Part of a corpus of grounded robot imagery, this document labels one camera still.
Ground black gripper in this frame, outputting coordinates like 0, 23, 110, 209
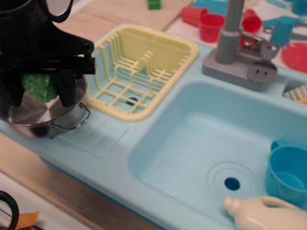
0, 14, 95, 106

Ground green toy squash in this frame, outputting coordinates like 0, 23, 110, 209
21, 73, 58, 104

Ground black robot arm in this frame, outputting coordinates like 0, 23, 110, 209
0, 0, 95, 107

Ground stainless steel pot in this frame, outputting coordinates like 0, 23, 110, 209
0, 77, 91, 138

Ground yellow dish rack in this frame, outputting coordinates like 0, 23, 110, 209
85, 24, 200, 122

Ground yellow tape piece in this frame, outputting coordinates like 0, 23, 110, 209
16, 210, 40, 230

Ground green plastic block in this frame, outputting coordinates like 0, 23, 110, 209
147, 0, 162, 10

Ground red cup lying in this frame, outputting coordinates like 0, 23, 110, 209
180, 6, 208, 27

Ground light blue toy sink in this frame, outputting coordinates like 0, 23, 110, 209
0, 44, 307, 230

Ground red cup front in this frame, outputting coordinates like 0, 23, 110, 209
199, 13, 225, 43

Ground grey toy faucet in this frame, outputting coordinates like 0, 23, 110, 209
202, 0, 280, 92

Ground red cup right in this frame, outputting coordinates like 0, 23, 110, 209
242, 9, 262, 34

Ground blue plastic cup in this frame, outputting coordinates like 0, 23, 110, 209
270, 16, 295, 47

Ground cream detergent bottle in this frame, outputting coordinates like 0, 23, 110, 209
223, 196, 307, 230

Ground red plastic plate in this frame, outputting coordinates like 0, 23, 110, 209
282, 43, 307, 73

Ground white scrub brush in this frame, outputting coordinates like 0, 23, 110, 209
283, 84, 307, 104

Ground blue plastic mug in sink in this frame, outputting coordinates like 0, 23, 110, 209
265, 140, 307, 207

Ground blue cup top right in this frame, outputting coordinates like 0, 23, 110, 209
292, 0, 307, 16

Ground black braided cable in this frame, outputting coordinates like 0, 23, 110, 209
0, 191, 20, 230

